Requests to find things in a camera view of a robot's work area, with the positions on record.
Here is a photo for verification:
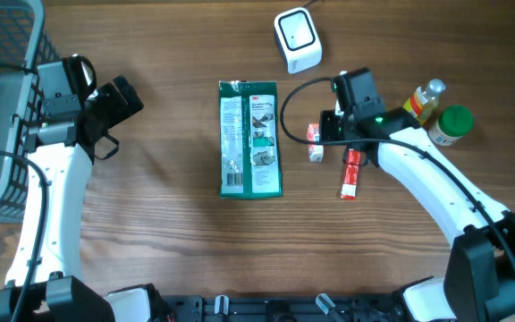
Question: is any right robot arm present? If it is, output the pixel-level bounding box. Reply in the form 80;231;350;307
320;68;515;321

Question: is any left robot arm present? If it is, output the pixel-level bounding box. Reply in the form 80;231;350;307
0;55;175;321

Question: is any green 3M gloves package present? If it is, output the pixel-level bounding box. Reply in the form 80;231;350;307
219;80;283;199

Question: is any small red white packet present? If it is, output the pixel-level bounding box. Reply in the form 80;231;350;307
307;123;324;163

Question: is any green round can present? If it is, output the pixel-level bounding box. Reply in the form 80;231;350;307
428;105;475;146

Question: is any white barcode scanner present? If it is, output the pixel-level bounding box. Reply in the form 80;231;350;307
274;7;323;74

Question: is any yellow liquid soap bottle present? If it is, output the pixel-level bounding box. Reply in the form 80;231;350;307
402;79;445;125

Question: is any grey plastic mesh basket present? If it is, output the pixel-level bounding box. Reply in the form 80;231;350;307
0;0;59;223

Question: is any red snack stick packet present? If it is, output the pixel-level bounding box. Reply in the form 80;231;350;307
341;148;361;200

